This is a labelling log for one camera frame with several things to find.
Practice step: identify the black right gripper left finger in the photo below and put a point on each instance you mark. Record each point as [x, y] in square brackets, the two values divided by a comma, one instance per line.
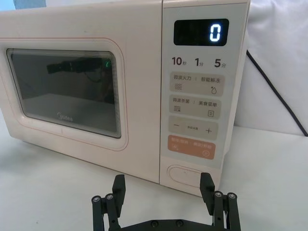
[119, 192]

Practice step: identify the cream microwave oven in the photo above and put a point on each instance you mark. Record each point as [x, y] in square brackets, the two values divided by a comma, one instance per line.
[139, 96]

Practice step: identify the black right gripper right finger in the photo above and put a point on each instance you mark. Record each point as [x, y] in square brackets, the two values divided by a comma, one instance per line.
[206, 190]

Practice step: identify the oven control panel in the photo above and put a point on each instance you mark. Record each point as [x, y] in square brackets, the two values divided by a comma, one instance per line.
[235, 72]

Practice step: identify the white table cloth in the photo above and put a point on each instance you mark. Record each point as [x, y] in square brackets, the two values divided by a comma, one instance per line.
[48, 192]

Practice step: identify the blue background sheet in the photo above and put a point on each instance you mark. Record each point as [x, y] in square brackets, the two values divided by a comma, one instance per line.
[30, 3]

